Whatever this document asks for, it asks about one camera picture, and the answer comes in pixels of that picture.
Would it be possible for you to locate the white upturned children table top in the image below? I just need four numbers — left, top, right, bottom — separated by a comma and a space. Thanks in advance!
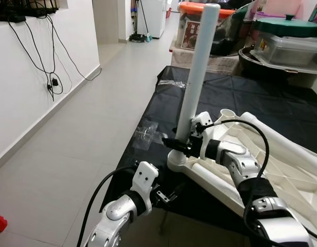
166, 108, 317, 247

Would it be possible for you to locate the narrow clear tape strip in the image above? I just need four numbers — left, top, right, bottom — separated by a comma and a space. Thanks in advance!
158, 78, 189, 88

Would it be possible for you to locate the beige cloth covered bench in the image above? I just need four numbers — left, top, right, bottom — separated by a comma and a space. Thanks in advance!
170, 47, 241, 75

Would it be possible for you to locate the black tablecloth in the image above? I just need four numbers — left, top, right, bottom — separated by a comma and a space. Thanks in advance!
99, 65, 317, 247

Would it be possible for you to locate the orange lidded storage box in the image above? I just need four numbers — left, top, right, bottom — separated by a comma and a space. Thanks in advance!
177, 2, 221, 49

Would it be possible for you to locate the mop head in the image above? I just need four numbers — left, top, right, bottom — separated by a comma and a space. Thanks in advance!
129, 32, 154, 43

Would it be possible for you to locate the black wok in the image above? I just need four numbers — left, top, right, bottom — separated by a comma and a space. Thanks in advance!
238, 47, 303, 78

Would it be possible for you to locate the black bag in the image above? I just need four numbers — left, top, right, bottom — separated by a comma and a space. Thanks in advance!
210, 3, 262, 56

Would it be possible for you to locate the white appliance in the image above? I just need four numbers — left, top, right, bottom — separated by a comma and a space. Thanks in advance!
135, 0, 167, 38

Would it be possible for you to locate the clear plastic storage box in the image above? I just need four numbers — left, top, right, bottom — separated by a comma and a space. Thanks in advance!
253, 33, 317, 70

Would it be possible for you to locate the green round lid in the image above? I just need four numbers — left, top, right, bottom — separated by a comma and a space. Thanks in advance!
254, 14, 317, 38

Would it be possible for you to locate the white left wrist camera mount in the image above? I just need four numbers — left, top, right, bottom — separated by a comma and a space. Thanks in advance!
133, 161, 160, 209

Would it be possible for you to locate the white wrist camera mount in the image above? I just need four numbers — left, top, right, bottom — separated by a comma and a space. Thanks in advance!
191, 111, 215, 155
133, 161, 160, 209

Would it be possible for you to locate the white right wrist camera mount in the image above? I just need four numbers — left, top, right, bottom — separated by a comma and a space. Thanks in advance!
191, 111, 215, 155

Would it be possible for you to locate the black wall power cable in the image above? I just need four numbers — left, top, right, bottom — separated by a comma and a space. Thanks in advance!
7, 15, 102, 101

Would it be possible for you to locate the black wire basket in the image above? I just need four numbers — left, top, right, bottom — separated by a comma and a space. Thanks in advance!
0, 0, 60, 22

